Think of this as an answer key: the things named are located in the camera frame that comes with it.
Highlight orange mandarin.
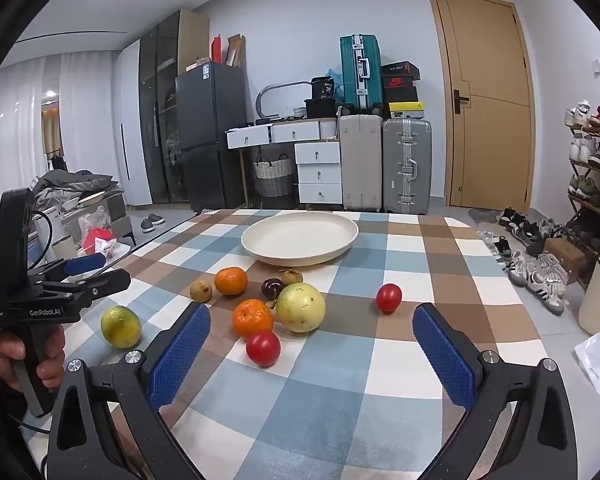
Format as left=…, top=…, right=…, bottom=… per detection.
left=214, top=266, right=249, bottom=296
left=231, top=299, right=275, bottom=339

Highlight red tomato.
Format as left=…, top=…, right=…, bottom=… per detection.
left=245, top=330, right=282, bottom=367
left=376, top=283, right=403, bottom=314

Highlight clear bag with red item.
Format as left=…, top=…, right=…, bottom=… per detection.
left=77, top=207, right=131, bottom=261

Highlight green-yellow orange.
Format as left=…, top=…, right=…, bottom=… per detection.
left=100, top=306, right=143, bottom=350

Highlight teal suitcase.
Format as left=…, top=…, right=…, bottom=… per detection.
left=339, top=35, right=382, bottom=113

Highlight red and black shoe box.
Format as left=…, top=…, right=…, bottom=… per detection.
left=383, top=77, right=421, bottom=106

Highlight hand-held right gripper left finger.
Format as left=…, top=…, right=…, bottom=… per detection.
left=42, top=301, right=212, bottom=480

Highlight cream round plate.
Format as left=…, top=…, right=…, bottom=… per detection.
left=241, top=211, right=359, bottom=267

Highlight brown cardboard box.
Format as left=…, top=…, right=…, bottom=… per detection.
left=544, top=237, right=587, bottom=286

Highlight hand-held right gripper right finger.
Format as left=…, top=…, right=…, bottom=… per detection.
left=411, top=301, right=579, bottom=480

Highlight white drawer desk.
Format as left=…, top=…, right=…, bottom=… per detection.
left=225, top=117, right=343, bottom=206

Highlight dark glass cabinet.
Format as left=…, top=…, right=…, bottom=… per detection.
left=139, top=9, right=211, bottom=204

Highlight cream cylindrical bin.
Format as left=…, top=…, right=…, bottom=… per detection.
left=578, top=256, right=600, bottom=336

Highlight curved metal tube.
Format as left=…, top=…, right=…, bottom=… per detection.
left=255, top=81, right=313, bottom=122

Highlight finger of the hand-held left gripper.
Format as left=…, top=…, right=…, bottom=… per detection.
left=35, top=268, right=132, bottom=311
left=30, top=252, right=107, bottom=286

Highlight silver suitcase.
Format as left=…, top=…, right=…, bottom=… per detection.
left=382, top=118, right=433, bottom=215

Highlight white wardrobe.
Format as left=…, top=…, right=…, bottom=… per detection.
left=112, top=39, right=153, bottom=206

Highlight yellow shoe box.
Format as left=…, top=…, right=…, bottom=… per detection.
left=388, top=101, right=426, bottom=120

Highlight dark grey refrigerator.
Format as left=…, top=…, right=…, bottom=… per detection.
left=175, top=62, right=248, bottom=212

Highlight person's left hand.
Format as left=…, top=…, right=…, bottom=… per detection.
left=0, top=327, right=67, bottom=406

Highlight tan wooden door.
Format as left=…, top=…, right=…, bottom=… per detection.
left=426, top=0, right=540, bottom=208

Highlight large pale yellow fruit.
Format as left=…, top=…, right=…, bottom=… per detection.
left=276, top=282, right=327, bottom=334

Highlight white sheer curtain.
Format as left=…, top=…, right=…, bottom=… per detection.
left=0, top=52, right=116, bottom=201

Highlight cardboard box pieces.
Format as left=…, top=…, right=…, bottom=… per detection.
left=226, top=34, right=247, bottom=67

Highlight row of racked shoes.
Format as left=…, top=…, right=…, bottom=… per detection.
left=564, top=100, right=600, bottom=218

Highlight beige suitcase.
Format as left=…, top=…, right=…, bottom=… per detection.
left=339, top=114, right=384, bottom=212

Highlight grey doormat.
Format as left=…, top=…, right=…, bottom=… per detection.
left=467, top=207, right=503, bottom=226

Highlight grey clothes pile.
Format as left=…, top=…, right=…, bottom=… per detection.
left=32, top=169, right=118, bottom=201

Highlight black printed packet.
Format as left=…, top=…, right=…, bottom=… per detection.
left=311, top=76, right=343, bottom=101

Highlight scattered group of sneakers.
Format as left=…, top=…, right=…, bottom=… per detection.
left=477, top=206, right=573, bottom=316

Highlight wooden shoe rack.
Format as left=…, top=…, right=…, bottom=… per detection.
left=565, top=122, right=600, bottom=291

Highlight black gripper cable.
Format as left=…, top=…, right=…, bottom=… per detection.
left=27, top=210, right=55, bottom=271

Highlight woven laundry basket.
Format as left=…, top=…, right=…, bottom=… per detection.
left=252, top=154, right=297, bottom=198

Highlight checkered tablecloth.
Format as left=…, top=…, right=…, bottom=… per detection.
left=45, top=208, right=556, bottom=480

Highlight black storage box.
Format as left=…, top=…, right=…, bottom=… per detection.
left=304, top=97, right=338, bottom=118

